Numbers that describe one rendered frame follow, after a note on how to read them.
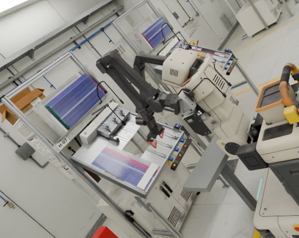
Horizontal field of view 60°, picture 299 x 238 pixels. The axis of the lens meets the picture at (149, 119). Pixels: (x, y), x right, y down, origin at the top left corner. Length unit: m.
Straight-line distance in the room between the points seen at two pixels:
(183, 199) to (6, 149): 2.22
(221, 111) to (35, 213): 2.74
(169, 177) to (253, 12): 4.54
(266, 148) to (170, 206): 1.36
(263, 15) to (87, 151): 4.95
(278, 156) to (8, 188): 3.00
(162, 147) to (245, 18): 4.62
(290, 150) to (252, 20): 5.15
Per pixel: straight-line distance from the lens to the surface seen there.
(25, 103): 2.55
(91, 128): 2.30
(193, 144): 2.38
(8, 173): 3.59
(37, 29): 4.38
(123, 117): 2.37
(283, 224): 1.77
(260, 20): 6.30
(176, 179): 2.57
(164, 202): 2.46
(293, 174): 1.47
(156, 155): 2.14
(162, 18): 3.50
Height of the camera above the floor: 1.56
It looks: 14 degrees down
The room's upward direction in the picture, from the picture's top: 41 degrees counter-clockwise
